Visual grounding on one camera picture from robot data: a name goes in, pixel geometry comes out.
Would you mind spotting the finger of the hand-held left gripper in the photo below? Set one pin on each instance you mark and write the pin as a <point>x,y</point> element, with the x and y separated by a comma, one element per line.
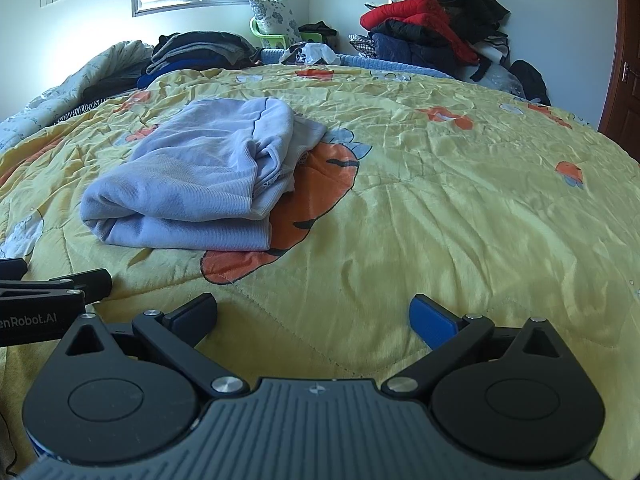
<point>12,270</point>
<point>90,282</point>

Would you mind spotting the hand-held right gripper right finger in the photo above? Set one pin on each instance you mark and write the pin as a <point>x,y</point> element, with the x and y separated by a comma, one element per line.
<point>430,316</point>

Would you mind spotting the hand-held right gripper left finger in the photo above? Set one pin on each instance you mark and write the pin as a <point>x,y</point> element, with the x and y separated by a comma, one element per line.
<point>197,312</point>

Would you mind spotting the lavender long-sleeved shirt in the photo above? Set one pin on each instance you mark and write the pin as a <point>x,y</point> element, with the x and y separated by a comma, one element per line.
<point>200,160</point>

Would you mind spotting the pile of white grey clothes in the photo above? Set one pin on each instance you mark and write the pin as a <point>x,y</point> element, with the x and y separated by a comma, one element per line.
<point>495,67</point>

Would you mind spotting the pile of dark folded clothes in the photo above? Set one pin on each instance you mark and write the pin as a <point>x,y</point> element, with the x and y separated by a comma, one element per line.
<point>200,47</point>

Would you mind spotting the yellow printed quilt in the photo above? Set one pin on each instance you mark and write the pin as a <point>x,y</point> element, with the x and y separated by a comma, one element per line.
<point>450,200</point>

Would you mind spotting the zebra striped cloth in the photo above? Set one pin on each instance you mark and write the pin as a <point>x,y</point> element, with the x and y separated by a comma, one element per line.
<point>80,109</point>

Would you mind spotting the white printed quilt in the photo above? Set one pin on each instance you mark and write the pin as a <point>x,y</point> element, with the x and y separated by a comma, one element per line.
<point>75,80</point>

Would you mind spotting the black bag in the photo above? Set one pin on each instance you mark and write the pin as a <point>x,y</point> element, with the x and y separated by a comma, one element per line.
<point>530,80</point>

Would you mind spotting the light blue knitted blanket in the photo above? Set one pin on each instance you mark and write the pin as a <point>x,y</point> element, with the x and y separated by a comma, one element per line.
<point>380,64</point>

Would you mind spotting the navy jacket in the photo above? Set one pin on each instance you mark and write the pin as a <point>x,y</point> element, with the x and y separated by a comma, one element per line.
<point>410,50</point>

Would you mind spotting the checked cloth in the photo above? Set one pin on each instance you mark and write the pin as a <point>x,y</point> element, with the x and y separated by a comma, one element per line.
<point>361,46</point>

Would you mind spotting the green plastic chair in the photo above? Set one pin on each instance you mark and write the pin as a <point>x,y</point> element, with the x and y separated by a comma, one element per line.
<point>272,38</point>

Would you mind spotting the white crumpled cloth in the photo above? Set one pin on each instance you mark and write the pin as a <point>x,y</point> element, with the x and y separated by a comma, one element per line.
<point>312,52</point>

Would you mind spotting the wooden door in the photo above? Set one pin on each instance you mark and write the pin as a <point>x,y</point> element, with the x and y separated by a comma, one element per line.
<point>625,85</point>

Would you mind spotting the red jacket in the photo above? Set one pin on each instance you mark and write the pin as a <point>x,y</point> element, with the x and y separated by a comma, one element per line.
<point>415,12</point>

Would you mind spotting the floral pillow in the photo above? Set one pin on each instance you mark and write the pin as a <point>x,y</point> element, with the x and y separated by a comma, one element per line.
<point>275,15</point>

